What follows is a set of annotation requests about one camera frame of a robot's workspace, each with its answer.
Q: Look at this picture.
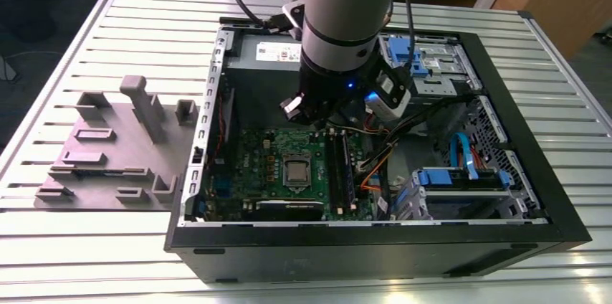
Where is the silver CPU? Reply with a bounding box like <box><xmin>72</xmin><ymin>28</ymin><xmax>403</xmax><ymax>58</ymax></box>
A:
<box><xmin>286</xmin><ymin>161</ymin><xmax>311</xmax><ymax>182</ymax></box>

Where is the metal socket cover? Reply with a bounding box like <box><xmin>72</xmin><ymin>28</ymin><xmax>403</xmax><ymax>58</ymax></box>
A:
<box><xmin>282</xmin><ymin>152</ymin><xmax>316</xmax><ymax>189</ymax></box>

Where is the CPU socket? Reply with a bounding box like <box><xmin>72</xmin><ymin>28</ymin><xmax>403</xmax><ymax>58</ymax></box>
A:
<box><xmin>280</xmin><ymin>151</ymin><xmax>316</xmax><ymax>192</ymax></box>

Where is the grey power supply unit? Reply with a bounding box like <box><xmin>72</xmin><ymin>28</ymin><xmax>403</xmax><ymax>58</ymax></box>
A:
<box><xmin>224</xmin><ymin>34</ymin><xmax>307</xmax><ymax>125</ymax></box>

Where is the blue disk carrier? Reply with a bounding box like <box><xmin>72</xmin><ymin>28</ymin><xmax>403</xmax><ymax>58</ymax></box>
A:
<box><xmin>387</xmin><ymin>37</ymin><xmax>431</xmax><ymax>77</ymax></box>

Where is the black RAM slot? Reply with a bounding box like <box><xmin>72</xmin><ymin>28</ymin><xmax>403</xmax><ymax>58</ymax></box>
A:
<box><xmin>327</xmin><ymin>130</ymin><xmax>342</xmax><ymax>214</ymax></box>

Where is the silver drive cage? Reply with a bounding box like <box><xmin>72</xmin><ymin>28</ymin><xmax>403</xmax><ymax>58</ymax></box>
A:
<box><xmin>378</xmin><ymin>34</ymin><xmax>483</xmax><ymax>113</ymax></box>

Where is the green motherboard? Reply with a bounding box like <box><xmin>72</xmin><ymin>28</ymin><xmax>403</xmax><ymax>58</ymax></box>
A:
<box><xmin>198</xmin><ymin>127</ymin><xmax>379</xmax><ymax>222</ymax></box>

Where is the disk bay with blue carrier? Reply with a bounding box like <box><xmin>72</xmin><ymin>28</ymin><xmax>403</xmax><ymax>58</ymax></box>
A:
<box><xmin>411</xmin><ymin>166</ymin><xmax>512</xmax><ymax>221</ymax></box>

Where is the black graphics card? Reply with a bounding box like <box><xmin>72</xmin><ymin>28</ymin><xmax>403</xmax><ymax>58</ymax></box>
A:
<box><xmin>242</xmin><ymin>198</ymin><xmax>327</xmax><ymax>222</ymax></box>

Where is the grey parts rack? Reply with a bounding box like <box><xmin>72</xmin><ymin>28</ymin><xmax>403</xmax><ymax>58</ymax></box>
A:
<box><xmin>32</xmin><ymin>75</ymin><xmax>202</xmax><ymax>212</ymax></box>

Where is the black open PC case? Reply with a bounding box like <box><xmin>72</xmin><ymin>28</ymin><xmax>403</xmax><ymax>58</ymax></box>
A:
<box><xmin>164</xmin><ymin>15</ymin><xmax>594</xmax><ymax>285</ymax></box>

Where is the blue RAM stick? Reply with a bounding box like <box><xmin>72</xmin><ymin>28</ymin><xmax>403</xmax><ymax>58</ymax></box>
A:
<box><xmin>71</xmin><ymin>168</ymin><xmax>130</xmax><ymax>178</ymax></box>

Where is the wooden cabinet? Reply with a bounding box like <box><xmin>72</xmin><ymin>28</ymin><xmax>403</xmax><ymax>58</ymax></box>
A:
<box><xmin>492</xmin><ymin>0</ymin><xmax>612</xmax><ymax>60</ymax></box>

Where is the small grey wrist camera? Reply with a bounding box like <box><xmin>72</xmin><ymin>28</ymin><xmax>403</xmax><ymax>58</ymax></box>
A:
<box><xmin>279</xmin><ymin>92</ymin><xmax>307</xmax><ymax>123</ymax></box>

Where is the multicolour wire bundle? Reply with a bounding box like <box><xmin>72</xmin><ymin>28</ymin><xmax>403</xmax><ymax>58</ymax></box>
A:
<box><xmin>360</xmin><ymin>119</ymin><xmax>388</xmax><ymax>136</ymax></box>

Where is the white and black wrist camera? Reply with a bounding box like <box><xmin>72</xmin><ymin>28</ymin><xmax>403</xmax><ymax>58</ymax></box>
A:
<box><xmin>363</xmin><ymin>67</ymin><xmax>414</xmax><ymax>120</ymax></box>

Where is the black wire bundle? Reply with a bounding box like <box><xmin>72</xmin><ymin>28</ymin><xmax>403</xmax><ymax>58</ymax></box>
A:
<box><xmin>358</xmin><ymin>98</ymin><xmax>475</xmax><ymax>172</ymax></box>

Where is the thick black camera cable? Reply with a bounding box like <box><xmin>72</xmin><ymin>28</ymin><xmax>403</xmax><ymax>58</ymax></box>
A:
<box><xmin>399</xmin><ymin>0</ymin><xmax>418</xmax><ymax>72</ymax></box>

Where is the orange wire loop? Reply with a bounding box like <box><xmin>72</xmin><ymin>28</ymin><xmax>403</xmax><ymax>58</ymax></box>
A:
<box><xmin>359</xmin><ymin>170</ymin><xmax>384</xmax><ymax>194</ymax></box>

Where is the blue flat wire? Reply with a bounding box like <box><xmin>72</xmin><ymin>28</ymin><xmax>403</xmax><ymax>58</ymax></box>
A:
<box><xmin>451</xmin><ymin>132</ymin><xmax>482</xmax><ymax>180</ymax></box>

